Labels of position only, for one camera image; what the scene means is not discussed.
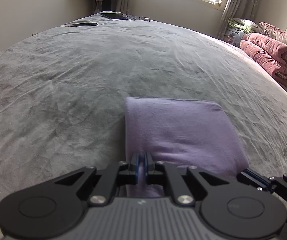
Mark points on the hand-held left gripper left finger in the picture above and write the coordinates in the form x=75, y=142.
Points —
x=136, y=165

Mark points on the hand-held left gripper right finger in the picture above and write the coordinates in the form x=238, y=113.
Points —
x=149, y=165

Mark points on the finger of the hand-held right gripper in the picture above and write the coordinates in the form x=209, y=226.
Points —
x=251, y=181
x=257, y=176

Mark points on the purple pants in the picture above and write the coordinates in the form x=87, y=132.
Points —
x=178, y=130

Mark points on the grey bed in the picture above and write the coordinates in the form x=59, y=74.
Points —
x=58, y=80

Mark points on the pink folded quilt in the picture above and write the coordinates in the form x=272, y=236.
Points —
x=271, y=55

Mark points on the grey blue cloth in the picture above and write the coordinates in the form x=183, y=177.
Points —
x=234, y=37

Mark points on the pink pillow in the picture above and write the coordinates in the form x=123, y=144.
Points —
x=281, y=35

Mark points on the black phone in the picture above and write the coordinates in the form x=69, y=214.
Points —
x=84, y=24

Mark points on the tablet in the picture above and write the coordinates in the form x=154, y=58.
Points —
x=114, y=15

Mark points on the green floral pillow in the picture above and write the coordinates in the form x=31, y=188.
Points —
x=243, y=25

